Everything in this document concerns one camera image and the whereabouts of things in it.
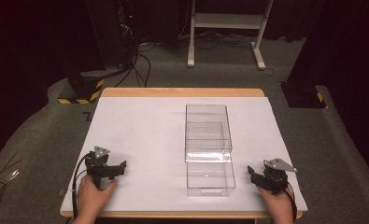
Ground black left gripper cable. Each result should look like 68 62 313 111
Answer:
71 151 94 220

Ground black equipment rack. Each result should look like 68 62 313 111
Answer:
116 0 140 68

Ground black floor cables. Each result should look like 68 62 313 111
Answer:
114 41 152 89

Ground clear plastic drawer case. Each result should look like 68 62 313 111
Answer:
184 104 234 163

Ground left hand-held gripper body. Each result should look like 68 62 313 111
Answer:
84 146 118 190

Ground clear plastic drawer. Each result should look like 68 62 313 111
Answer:
185 151 237 198

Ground bundle of metal rods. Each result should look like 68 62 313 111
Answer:
0 150 23 201

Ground person's left hand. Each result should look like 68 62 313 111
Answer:
72 174 119 224

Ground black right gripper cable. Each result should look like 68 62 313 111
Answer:
281 181 299 222

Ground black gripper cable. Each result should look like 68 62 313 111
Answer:
281 181 299 222
71 151 94 220

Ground person's right hand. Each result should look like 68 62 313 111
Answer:
256 184 296 224

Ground cables under white stand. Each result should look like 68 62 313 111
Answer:
176 28 255 50

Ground wooden table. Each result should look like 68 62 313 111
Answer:
59 87 305 220

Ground black stand with striped base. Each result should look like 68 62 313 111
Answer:
57 68 106 105

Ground black stand base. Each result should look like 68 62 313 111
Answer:
279 81 327 109

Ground white metal stand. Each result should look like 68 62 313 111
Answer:
186 0 275 71

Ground white table mat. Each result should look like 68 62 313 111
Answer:
61 95 309 214

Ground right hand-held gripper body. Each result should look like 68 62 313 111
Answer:
256 158 298 195

